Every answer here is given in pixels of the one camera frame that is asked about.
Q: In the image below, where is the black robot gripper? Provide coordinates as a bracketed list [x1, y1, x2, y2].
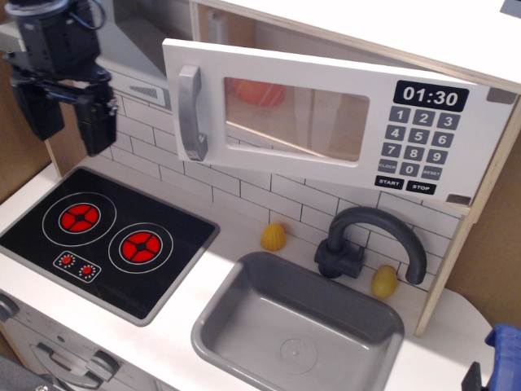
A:
[5, 11, 118, 156]

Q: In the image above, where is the grey microwave door handle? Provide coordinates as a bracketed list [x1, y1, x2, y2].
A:
[178, 65, 208, 162]

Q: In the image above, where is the white toy microwave door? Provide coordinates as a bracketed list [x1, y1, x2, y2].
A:
[163, 39, 517, 205]

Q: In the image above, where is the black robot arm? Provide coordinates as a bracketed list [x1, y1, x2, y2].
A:
[3, 1, 118, 156]

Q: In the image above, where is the red toy food in microwave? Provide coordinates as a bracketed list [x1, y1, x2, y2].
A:
[231, 79, 287, 108]

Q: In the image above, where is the wooden microwave cabinet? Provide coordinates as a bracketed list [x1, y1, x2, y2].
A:
[190, 1, 520, 336]

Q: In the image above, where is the black toy stovetop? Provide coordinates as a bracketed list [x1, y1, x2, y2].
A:
[1, 168, 219, 327]

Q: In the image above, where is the grey oven knob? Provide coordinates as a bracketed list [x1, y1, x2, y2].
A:
[0, 293, 20, 323]

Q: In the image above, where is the yellow ridged toy lemon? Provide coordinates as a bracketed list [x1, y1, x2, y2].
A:
[260, 223, 287, 251]

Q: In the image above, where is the grey toy oven door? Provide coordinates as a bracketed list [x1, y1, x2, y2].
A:
[1, 292, 164, 390]

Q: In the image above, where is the grey fabric object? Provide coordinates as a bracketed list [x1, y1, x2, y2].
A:
[1, 356, 54, 391]

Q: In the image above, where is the grey plastic sink basin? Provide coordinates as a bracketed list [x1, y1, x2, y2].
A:
[191, 253, 404, 390]

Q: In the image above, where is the dark grey toy faucet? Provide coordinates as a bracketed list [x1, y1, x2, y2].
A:
[313, 206, 428, 286]

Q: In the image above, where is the yellow smooth toy potato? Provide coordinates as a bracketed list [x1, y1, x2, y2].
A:
[371, 265, 398, 299]

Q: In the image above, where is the black clamp object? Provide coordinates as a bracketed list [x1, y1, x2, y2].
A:
[461, 362, 484, 391]

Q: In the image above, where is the blue plastic object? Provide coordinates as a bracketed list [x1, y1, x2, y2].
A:
[485, 324, 520, 391]

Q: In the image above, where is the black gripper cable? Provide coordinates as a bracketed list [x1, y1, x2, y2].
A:
[71, 0, 107, 32]

